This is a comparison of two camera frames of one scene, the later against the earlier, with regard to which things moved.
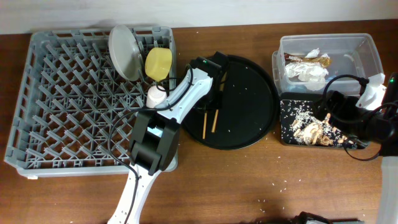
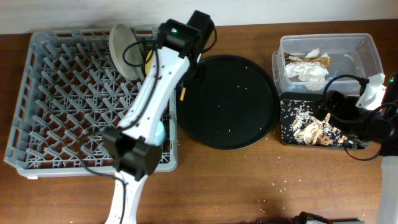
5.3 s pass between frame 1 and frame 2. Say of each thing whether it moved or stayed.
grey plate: stayed
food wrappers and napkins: stayed
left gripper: moved
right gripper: stayed
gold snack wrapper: stayed
